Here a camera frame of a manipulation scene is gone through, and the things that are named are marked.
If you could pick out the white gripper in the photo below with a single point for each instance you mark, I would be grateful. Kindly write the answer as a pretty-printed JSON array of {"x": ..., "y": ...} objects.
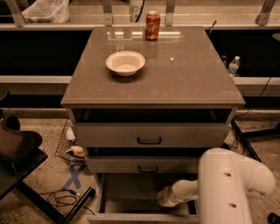
[{"x": 178, "y": 191}]

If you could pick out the white paper bowl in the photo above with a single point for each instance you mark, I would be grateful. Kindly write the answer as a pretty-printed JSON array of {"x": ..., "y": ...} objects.
[{"x": 125, "y": 63}]

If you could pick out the grey drawer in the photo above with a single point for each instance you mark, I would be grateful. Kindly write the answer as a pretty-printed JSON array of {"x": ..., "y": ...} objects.
[
  {"x": 131, "y": 199},
  {"x": 164, "y": 135},
  {"x": 145, "y": 164}
]

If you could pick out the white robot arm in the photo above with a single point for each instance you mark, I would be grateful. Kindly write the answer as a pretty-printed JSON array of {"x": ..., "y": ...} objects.
[{"x": 224, "y": 180}]

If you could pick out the wire mesh basket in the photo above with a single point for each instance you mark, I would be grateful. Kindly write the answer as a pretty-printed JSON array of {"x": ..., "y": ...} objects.
[{"x": 64, "y": 144}]

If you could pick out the white plastic bag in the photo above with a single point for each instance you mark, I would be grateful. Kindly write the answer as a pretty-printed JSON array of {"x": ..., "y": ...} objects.
[{"x": 47, "y": 11}]

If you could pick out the black table leg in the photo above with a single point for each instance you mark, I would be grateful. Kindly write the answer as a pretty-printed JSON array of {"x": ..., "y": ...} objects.
[
  {"x": 50, "y": 210},
  {"x": 244, "y": 142}
]

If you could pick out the orange soda can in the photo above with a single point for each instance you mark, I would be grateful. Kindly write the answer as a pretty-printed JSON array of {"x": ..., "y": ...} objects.
[{"x": 152, "y": 25}]

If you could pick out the black table leg right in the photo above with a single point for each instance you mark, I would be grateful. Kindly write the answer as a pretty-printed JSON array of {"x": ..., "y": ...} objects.
[{"x": 244, "y": 142}]

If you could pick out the black table leg left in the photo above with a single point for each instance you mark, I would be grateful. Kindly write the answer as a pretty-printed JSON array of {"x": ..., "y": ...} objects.
[{"x": 50, "y": 210}]

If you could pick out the grey drawer cabinet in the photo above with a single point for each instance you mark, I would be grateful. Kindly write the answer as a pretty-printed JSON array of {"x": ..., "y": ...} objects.
[{"x": 183, "y": 81}]

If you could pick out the clear plastic water bottle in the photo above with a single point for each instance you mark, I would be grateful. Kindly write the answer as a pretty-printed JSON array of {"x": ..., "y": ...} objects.
[{"x": 234, "y": 66}]

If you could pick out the blue tape cross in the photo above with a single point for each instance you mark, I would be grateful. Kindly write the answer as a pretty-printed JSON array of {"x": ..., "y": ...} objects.
[{"x": 75, "y": 171}]

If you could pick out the dark brown chair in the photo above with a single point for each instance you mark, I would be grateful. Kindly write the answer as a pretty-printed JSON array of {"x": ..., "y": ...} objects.
[{"x": 16, "y": 144}]

